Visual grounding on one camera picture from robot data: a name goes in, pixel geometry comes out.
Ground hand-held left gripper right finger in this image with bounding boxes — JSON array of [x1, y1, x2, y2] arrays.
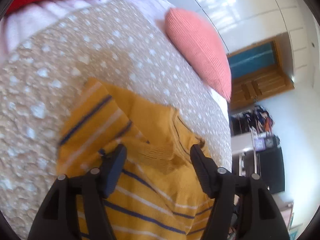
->
[[190, 145, 290, 240]]

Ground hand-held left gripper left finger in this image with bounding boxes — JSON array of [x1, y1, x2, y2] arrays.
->
[[27, 144, 127, 240]]

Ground yellow striped knit sweater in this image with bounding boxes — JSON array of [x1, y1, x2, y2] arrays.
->
[[57, 77, 216, 240]]

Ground clothes rack with garments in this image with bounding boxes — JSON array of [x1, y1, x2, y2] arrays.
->
[[231, 105, 275, 138]]

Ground black cabinet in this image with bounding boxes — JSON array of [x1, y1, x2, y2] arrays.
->
[[257, 135, 286, 195]]

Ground beige dotted blanket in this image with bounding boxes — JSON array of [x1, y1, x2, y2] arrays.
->
[[0, 0, 233, 240]]

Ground wooden door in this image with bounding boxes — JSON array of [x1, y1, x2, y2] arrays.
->
[[226, 36, 295, 110]]

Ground coral ribbed pillow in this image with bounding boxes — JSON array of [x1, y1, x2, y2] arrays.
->
[[165, 8, 232, 103]]

